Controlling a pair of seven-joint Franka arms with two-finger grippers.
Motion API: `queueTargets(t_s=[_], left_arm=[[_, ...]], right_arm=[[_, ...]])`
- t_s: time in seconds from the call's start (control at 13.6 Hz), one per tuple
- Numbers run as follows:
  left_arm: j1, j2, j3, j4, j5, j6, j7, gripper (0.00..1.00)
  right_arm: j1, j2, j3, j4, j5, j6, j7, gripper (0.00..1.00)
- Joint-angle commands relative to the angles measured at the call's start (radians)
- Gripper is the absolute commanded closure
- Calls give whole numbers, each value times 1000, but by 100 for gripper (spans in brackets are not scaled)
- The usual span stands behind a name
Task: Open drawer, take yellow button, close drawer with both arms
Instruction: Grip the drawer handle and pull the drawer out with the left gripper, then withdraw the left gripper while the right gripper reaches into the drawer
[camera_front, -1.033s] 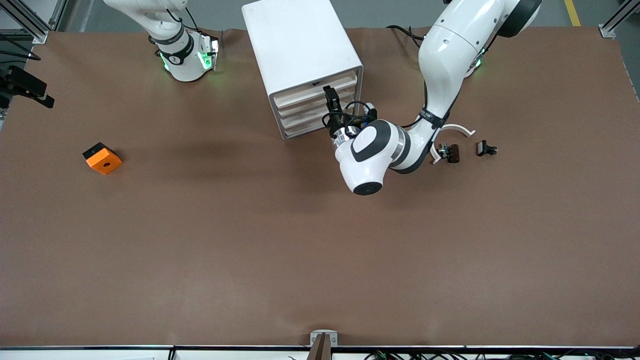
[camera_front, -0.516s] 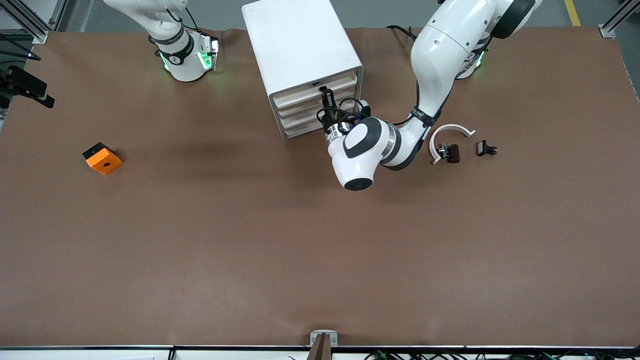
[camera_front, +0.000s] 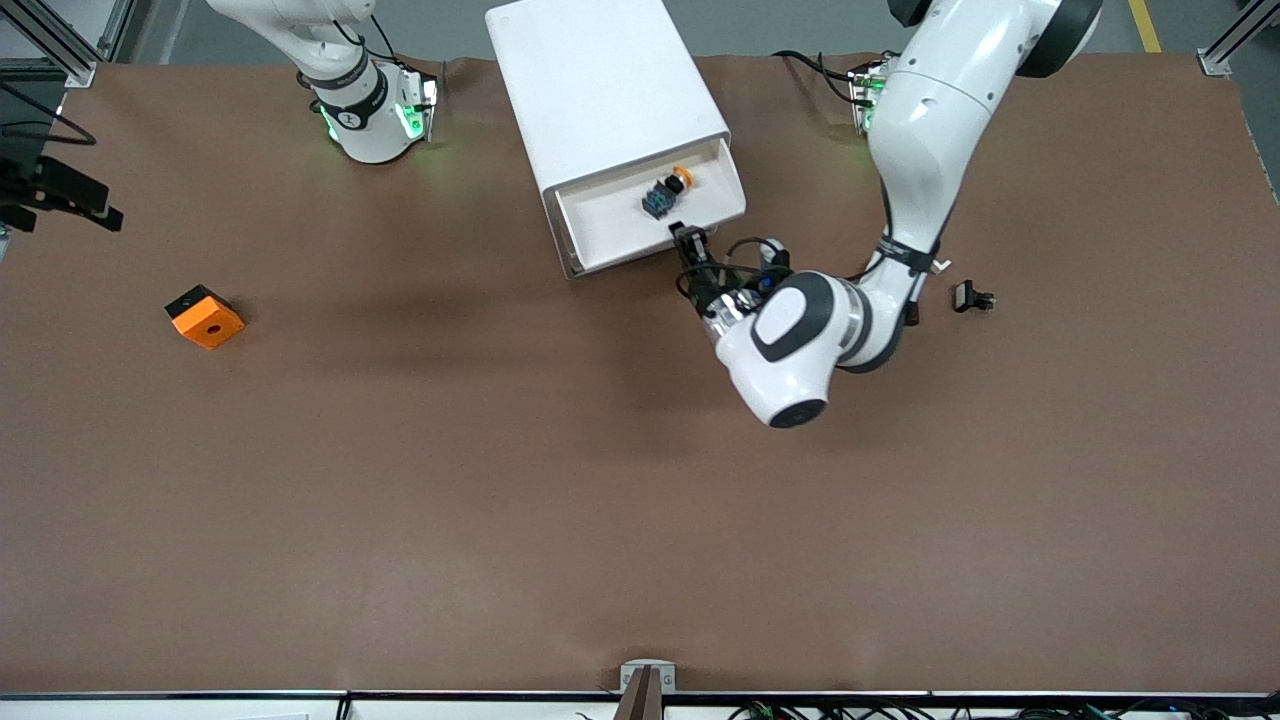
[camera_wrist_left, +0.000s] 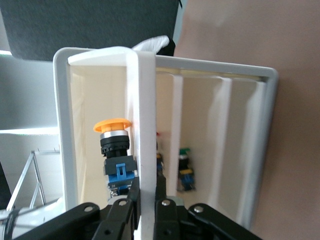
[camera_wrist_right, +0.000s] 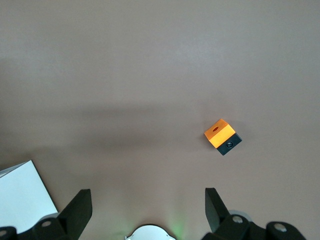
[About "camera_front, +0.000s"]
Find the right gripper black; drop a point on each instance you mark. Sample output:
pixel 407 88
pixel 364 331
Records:
pixel 22 185

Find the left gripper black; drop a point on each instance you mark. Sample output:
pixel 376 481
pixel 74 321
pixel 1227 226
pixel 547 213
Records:
pixel 704 284

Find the orange-capped push button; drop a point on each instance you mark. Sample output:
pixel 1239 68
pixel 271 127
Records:
pixel 660 200

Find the white drawer holding button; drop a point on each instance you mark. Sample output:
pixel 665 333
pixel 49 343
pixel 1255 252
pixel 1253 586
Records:
pixel 610 215

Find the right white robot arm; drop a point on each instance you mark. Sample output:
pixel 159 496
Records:
pixel 370 130

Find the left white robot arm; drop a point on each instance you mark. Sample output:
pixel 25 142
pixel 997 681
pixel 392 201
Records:
pixel 930 110

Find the white drawer cabinet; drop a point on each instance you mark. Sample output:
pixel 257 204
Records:
pixel 600 80

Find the orange box with hole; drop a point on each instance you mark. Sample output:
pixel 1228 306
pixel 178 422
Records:
pixel 210 325

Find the dark metal bolt assembly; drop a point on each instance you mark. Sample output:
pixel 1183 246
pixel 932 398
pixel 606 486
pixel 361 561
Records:
pixel 914 315

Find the small black component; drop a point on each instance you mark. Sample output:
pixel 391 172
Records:
pixel 966 296

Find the aluminium frame profile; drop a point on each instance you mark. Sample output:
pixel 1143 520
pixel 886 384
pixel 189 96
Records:
pixel 1235 35
pixel 75 65

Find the grey metal bracket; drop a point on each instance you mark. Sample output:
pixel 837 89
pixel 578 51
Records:
pixel 630 672

